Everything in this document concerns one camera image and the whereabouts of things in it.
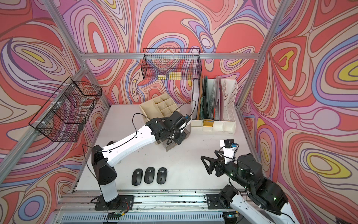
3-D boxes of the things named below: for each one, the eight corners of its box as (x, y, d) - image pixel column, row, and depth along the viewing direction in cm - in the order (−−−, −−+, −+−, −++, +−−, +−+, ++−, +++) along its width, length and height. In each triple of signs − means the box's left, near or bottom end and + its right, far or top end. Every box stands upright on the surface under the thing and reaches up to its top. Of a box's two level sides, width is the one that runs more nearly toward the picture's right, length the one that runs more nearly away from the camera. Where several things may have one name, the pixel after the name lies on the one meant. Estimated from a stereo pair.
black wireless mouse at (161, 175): (156, 184, 82) (156, 182, 80) (158, 168, 88) (157, 167, 86) (166, 184, 82) (166, 182, 80) (167, 168, 88) (167, 167, 86)
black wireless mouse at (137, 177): (131, 185, 80) (130, 184, 79) (134, 170, 86) (133, 168, 85) (140, 185, 80) (139, 184, 79) (143, 169, 86) (142, 168, 85)
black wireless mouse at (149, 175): (143, 184, 81) (143, 183, 80) (146, 168, 87) (145, 166, 86) (153, 184, 81) (153, 183, 80) (155, 168, 87) (155, 166, 86)
